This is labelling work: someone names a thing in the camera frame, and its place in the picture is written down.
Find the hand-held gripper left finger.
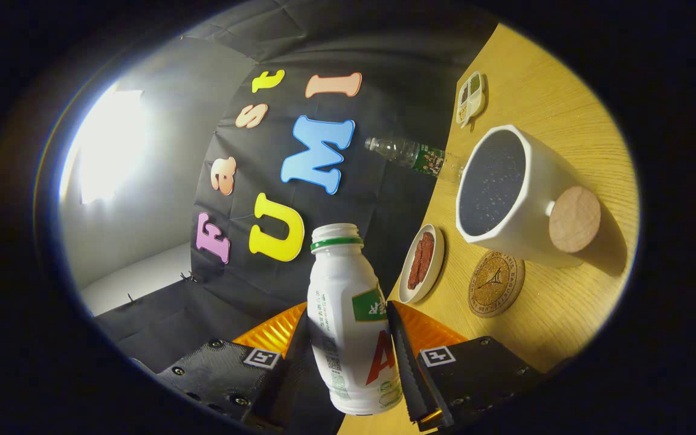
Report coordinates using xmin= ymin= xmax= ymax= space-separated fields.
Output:
xmin=156 ymin=302 xmax=311 ymax=432

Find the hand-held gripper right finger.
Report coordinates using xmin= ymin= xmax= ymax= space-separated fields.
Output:
xmin=386 ymin=300 xmax=545 ymax=431

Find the white juice bottle green label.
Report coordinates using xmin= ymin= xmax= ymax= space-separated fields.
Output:
xmin=307 ymin=223 xmax=404 ymax=416

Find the round cork coaster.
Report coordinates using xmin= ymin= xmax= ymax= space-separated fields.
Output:
xmin=468 ymin=250 xmax=526 ymax=318

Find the white cup wooden handle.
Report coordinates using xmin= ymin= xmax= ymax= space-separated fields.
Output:
xmin=456 ymin=124 xmax=602 ymax=269

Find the clear plastic water bottle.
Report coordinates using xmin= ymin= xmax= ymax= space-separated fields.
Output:
xmin=365 ymin=137 xmax=466 ymax=182

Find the round white plate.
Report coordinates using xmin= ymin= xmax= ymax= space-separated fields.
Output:
xmin=398 ymin=224 xmax=445 ymax=305

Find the white divided dish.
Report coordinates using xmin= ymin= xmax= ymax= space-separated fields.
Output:
xmin=456 ymin=71 xmax=488 ymax=129

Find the wooden table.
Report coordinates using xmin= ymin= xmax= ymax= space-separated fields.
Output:
xmin=336 ymin=23 xmax=640 ymax=435

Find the black backdrop cloth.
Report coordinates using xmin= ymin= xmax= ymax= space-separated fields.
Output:
xmin=93 ymin=0 xmax=500 ymax=375

